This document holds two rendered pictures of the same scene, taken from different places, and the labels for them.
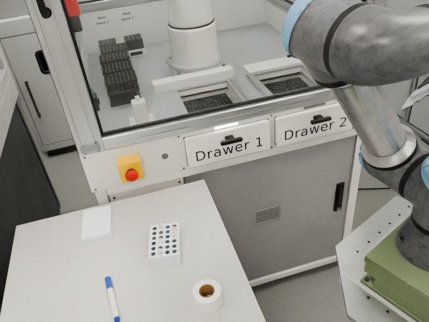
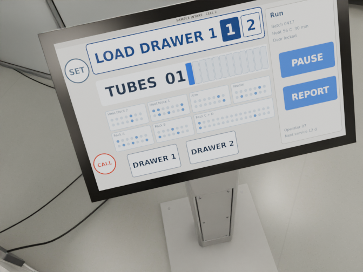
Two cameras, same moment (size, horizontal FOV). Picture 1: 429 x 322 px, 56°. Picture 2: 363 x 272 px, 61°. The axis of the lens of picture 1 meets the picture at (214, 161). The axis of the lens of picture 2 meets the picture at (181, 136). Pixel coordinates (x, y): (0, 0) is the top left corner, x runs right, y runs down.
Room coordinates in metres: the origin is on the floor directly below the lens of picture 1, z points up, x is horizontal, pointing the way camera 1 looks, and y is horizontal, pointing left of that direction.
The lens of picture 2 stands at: (0.94, -0.77, 1.50)
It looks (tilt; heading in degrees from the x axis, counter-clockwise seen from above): 56 degrees down; 318
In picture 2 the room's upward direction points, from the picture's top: 11 degrees counter-clockwise
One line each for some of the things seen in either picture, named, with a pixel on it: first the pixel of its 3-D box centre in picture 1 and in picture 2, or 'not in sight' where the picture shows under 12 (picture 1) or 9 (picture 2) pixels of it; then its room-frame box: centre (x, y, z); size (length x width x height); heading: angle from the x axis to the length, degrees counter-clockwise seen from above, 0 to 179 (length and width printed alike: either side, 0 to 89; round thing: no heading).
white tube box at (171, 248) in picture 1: (165, 244); not in sight; (0.78, 0.16, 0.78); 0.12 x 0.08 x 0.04; 1
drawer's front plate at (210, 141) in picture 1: (228, 143); not in sight; (1.11, -0.05, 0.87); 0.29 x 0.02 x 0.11; 102
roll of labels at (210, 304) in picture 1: (207, 295); not in sight; (0.60, 0.05, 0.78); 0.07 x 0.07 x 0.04
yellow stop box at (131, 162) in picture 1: (130, 168); not in sight; (1.03, 0.27, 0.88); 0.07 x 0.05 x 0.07; 102
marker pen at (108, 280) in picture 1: (112, 298); not in sight; (0.63, 0.29, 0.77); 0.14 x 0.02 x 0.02; 18
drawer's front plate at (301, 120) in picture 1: (315, 122); not in sight; (1.18, -0.36, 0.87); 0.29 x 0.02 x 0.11; 102
